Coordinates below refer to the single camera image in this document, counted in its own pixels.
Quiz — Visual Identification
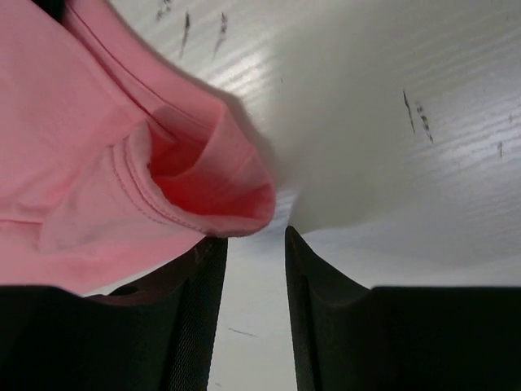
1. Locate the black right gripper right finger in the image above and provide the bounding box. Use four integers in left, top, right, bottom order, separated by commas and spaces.
285, 227, 520, 390

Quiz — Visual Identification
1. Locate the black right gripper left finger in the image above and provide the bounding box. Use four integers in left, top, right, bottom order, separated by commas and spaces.
1, 238, 228, 391

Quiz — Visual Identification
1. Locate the light pink t shirt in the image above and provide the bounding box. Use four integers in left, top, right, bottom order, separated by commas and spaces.
1, 1, 275, 293

